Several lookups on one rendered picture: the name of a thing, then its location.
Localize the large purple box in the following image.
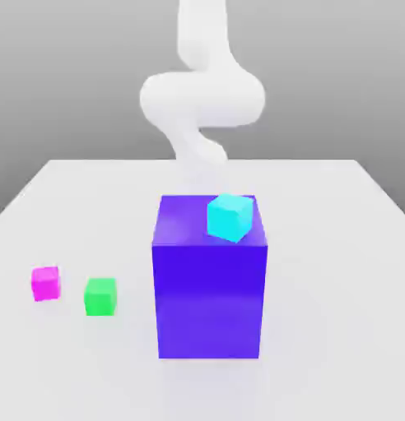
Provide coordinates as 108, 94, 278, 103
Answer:
151, 194, 268, 360

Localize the small cyan cube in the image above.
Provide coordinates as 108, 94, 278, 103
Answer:
207, 192, 255, 244

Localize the small green cube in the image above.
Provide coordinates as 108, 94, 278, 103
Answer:
83, 277, 118, 317

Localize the small magenta cube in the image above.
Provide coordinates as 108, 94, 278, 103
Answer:
30, 266, 62, 303

